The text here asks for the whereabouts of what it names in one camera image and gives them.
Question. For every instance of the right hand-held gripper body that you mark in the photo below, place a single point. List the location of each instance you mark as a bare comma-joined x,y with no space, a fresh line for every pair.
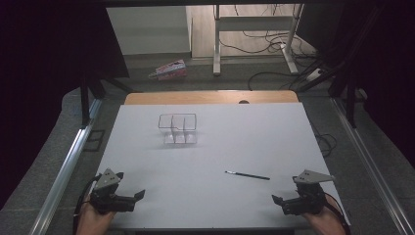
308,200

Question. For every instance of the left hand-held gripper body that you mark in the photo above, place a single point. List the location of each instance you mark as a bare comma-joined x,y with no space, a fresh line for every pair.
106,199

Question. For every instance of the clear acrylic organizer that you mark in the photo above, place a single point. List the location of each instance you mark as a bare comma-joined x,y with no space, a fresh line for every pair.
179,138

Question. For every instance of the person's left hand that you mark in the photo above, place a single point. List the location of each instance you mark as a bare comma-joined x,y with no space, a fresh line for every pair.
91,223

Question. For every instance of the person's right hand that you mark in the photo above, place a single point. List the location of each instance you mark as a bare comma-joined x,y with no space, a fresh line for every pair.
326,223

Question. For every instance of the black stand leg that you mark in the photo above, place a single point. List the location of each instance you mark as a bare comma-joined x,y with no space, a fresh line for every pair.
351,104
84,98

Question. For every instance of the wooden table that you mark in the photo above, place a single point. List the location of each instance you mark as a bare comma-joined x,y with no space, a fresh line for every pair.
195,97

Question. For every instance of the white power strip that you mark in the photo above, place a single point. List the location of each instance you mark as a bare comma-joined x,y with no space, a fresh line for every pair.
314,74

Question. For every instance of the pink paper bag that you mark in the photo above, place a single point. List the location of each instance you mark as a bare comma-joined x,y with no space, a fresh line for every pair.
169,70

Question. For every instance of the black curtain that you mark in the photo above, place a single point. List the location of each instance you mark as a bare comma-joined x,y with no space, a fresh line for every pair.
385,65
49,65

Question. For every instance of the aluminium rail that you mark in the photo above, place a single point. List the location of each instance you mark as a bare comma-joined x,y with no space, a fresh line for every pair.
368,163
65,169

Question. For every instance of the black square floor frame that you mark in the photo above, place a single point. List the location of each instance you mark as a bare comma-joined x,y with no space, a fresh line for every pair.
94,140

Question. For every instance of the white desk frame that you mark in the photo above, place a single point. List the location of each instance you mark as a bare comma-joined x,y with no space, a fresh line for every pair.
216,49

